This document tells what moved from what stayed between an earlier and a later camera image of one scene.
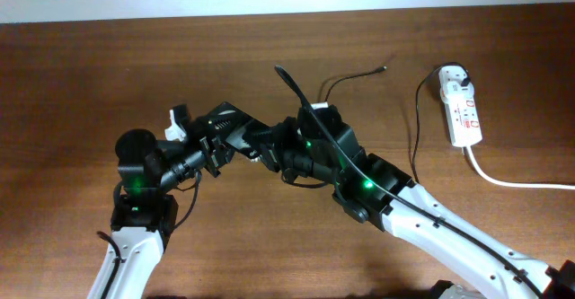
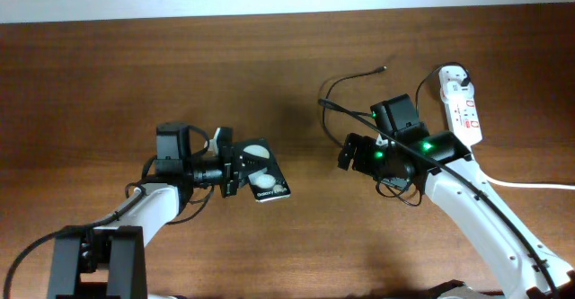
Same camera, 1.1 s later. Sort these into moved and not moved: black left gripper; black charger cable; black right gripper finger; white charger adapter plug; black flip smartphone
Moved: black right gripper finger; black flip smartphone; black left gripper
Not moved: white charger adapter plug; black charger cable
